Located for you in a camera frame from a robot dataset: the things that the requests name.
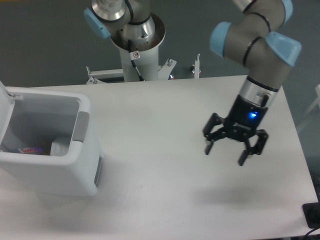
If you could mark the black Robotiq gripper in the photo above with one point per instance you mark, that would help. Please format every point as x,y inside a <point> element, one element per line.
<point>243,120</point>

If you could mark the clear plastic wrapper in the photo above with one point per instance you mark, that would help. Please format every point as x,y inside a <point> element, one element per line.
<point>60,146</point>

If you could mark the crushed clear plastic bottle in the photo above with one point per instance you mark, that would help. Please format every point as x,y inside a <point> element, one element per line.
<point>30,150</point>

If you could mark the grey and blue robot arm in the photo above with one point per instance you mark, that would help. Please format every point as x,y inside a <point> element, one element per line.
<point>254,43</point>

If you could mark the white trash can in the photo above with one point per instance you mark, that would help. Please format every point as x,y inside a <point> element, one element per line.
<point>36,121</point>

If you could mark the white trash can lid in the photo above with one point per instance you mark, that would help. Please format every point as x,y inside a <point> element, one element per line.
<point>7,103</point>

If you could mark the white object at right edge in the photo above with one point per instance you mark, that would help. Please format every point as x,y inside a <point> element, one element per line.
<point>311,112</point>

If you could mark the black device at table edge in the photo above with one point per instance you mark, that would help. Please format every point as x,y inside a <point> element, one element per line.
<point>312,214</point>

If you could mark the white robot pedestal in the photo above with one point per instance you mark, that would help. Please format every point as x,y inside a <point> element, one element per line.
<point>138,47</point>

